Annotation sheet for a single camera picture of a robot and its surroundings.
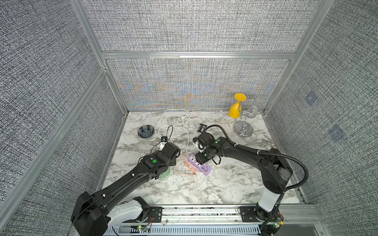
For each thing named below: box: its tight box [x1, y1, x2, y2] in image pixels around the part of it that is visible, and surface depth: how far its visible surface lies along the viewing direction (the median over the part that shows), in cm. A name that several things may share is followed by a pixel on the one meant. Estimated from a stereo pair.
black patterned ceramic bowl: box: [137, 124, 155, 139], surface depth 105 cm
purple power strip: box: [187, 153, 212, 176], surface depth 90 cm
